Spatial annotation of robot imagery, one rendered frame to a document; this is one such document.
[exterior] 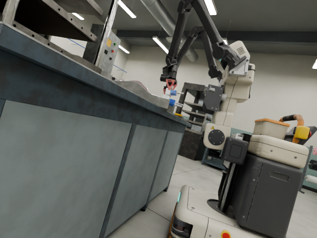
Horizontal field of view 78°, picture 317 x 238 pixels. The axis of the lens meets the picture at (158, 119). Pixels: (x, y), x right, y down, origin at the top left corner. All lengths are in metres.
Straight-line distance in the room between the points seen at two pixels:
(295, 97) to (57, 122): 7.81
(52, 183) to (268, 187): 1.02
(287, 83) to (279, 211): 7.10
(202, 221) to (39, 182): 0.86
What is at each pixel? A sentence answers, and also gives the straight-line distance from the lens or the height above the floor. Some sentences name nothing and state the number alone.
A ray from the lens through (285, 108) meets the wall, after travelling 7.96.
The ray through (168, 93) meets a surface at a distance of 1.45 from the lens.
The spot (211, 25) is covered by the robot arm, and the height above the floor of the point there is 1.36.
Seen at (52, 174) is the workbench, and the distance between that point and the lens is 0.66.
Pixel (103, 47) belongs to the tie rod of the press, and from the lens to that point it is 1.91.
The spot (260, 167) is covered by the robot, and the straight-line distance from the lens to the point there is 1.22.
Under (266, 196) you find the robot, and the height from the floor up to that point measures 0.50.
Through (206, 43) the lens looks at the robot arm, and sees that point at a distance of 1.74.
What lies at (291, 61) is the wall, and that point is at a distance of 8.47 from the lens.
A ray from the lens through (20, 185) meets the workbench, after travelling 0.61.
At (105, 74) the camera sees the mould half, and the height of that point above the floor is 0.89.
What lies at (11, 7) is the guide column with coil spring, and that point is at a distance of 1.43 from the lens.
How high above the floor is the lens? 0.71
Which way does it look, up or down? 1 degrees up
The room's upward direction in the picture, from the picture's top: 16 degrees clockwise
